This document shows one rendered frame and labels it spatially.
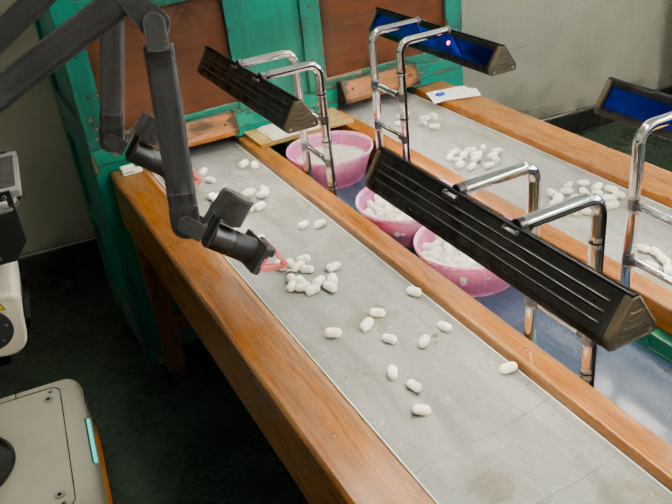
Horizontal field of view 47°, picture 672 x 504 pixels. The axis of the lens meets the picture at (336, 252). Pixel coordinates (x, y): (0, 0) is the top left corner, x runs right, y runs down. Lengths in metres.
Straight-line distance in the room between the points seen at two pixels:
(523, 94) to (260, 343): 2.88
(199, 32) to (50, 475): 1.32
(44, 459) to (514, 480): 1.33
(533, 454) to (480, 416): 0.12
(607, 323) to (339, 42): 1.83
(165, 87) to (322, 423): 0.68
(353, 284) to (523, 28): 2.56
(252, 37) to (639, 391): 1.59
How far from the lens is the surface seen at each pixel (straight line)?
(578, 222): 1.96
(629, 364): 1.62
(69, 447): 2.23
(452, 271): 1.73
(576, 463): 1.32
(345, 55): 2.70
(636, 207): 1.56
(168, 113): 1.54
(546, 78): 4.25
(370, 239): 1.86
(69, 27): 1.54
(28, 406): 2.42
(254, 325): 1.61
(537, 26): 4.14
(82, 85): 2.42
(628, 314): 1.03
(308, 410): 1.38
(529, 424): 1.37
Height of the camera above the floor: 1.67
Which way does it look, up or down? 30 degrees down
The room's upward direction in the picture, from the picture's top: 7 degrees counter-clockwise
